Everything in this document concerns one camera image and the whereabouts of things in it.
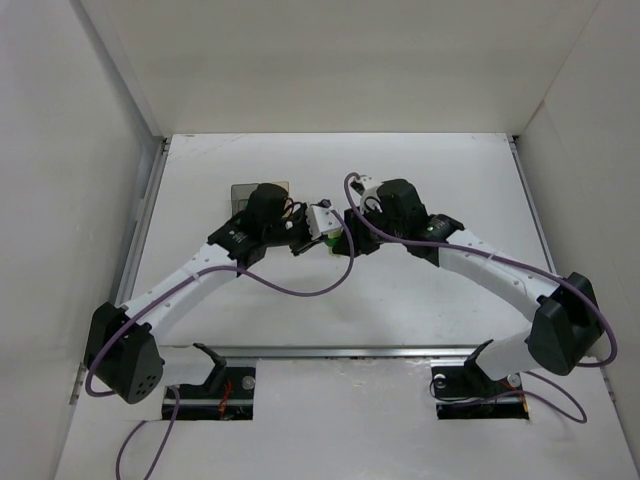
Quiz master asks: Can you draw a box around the grey transparent container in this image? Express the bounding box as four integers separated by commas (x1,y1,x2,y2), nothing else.
230,183,258,215

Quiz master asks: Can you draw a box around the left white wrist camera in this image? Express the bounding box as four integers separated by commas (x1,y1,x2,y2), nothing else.
305,199,342,240

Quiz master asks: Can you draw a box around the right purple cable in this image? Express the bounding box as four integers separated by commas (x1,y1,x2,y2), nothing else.
343,172,617,425

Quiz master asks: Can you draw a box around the orange transparent container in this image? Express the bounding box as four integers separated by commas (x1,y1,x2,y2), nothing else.
274,181,290,191

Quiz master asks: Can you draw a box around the metal table edge rail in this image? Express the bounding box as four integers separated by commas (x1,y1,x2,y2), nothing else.
164,345,481,360

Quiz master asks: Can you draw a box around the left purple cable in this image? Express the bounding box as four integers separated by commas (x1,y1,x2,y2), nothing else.
84,199,357,480

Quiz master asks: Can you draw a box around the striped green lego stack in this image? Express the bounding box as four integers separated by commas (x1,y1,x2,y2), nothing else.
323,230,349,257

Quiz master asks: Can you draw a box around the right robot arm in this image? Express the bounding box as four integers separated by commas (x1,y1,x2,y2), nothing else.
343,173,607,396

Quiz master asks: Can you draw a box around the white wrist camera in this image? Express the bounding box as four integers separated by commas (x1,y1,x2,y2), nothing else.
349,175,382,213
305,199,342,240

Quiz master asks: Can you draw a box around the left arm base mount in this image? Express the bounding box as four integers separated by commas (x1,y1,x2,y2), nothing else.
160,343,257,421

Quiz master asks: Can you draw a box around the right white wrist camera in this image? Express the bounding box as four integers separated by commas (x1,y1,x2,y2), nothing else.
349,175,382,213

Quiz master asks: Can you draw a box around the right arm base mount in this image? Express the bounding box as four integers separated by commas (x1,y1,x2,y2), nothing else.
428,340,529,420

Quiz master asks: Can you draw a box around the purple cable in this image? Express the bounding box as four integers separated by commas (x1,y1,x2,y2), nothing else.
84,199,357,480
343,172,617,425

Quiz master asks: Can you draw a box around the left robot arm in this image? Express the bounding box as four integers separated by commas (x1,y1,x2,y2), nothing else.
83,183,334,404

